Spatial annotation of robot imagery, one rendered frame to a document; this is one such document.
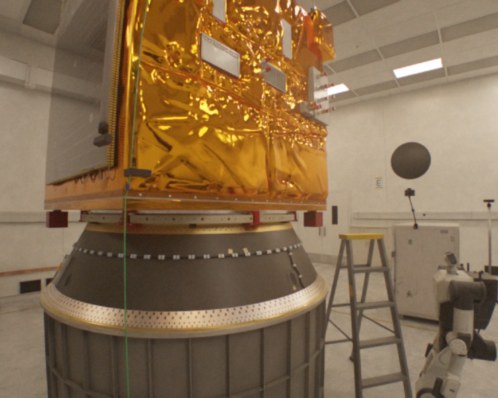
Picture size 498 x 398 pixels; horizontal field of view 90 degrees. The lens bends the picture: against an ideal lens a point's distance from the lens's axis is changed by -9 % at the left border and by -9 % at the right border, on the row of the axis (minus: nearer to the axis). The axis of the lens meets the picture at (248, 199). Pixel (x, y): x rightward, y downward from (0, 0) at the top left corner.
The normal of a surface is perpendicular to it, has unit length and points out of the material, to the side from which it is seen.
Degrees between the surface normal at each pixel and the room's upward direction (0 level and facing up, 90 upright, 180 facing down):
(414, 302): 90
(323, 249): 90
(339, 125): 90
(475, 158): 90
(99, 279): 62
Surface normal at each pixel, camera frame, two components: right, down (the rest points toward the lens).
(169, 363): 0.07, -0.04
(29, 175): 0.77, -0.03
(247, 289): 0.41, -0.50
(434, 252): -0.64, -0.04
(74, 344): -0.44, -0.04
